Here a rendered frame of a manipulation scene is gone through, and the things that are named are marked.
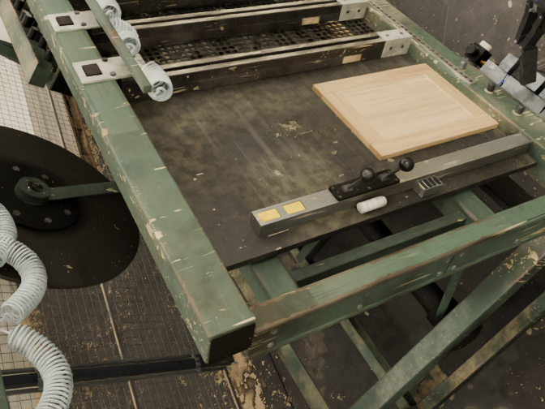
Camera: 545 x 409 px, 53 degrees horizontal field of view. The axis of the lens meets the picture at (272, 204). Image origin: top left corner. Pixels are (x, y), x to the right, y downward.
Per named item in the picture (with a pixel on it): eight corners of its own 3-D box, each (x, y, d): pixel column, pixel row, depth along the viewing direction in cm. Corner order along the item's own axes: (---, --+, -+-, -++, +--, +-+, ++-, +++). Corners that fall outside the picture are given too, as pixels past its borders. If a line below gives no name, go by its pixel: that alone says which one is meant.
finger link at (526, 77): (523, 52, 103) (521, 50, 104) (521, 86, 107) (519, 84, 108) (538, 47, 104) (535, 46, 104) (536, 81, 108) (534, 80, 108)
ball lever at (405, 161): (389, 183, 146) (419, 166, 134) (378, 187, 144) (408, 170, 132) (384, 170, 146) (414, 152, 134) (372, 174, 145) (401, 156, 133)
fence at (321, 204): (525, 152, 171) (531, 142, 168) (259, 237, 130) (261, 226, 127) (513, 142, 174) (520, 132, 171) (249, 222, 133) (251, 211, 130)
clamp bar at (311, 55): (409, 56, 203) (432, -7, 187) (86, 114, 152) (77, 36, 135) (393, 42, 209) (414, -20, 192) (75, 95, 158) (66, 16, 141)
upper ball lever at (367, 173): (353, 195, 140) (381, 178, 129) (341, 199, 139) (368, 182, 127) (348, 181, 141) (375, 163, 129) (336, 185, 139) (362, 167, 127)
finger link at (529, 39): (543, 19, 94) (540, 11, 94) (517, 53, 105) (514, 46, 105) (564, 12, 94) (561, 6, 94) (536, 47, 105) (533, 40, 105)
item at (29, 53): (214, 109, 266) (43, 51, 204) (199, 134, 272) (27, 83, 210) (161, 38, 306) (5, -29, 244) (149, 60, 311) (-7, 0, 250)
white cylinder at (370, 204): (361, 216, 140) (385, 208, 143) (364, 208, 138) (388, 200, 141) (354, 208, 142) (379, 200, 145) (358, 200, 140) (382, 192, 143)
